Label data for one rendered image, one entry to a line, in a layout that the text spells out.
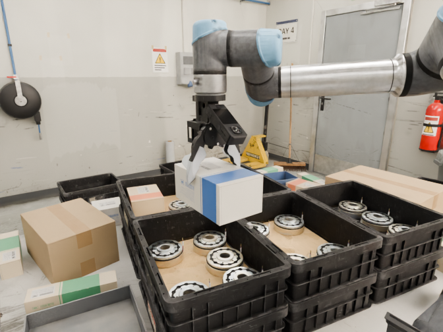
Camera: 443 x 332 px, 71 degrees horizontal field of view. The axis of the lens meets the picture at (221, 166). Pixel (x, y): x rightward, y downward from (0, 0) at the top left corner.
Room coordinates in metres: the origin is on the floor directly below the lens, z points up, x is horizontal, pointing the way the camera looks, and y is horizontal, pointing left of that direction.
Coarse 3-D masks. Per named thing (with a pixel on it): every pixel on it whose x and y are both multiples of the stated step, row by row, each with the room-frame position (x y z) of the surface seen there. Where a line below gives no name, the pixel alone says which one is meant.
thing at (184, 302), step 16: (240, 224) 0.83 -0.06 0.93; (144, 240) 0.73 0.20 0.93; (256, 240) 0.74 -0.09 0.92; (144, 256) 0.68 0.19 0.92; (272, 272) 0.59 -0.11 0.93; (288, 272) 0.61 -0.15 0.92; (160, 288) 0.54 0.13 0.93; (208, 288) 0.54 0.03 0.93; (224, 288) 0.54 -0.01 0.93; (240, 288) 0.56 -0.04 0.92; (176, 304) 0.50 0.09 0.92; (192, 304) 0.51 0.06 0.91
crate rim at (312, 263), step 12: (288, 192) 1.08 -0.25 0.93; (336, 216) 0.88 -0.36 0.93; (252, 228) 0.80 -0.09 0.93; (360, 228) 0.80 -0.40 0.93; (372, 240) 0.73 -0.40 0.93; (336, 252) 0.67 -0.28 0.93; (348, 252) 0.68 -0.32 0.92; (360, 252) 0.70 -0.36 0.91; (300, 264) 0.62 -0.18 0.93; (312, 264) 0.64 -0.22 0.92; (324, 264) 0.65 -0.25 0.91
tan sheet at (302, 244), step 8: (272, 224) 1.02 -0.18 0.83; (272, 232) 0.96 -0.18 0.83; (304, 232) 0.96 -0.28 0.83; (272, 240) 0.90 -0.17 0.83; (280, 240) 0.90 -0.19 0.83; (288, 240) 0.90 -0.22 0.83; (296, 240) 0.90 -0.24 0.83; (304, 240) 0.90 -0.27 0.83; (312, 240) 0.90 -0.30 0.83; (320, 240) 0.90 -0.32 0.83; (288, 248) 0.86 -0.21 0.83; (296, 248) 0.86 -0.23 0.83; (304, 248) 0.86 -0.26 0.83; (312, 248) 0.86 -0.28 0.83; (312, 256) 0.81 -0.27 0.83
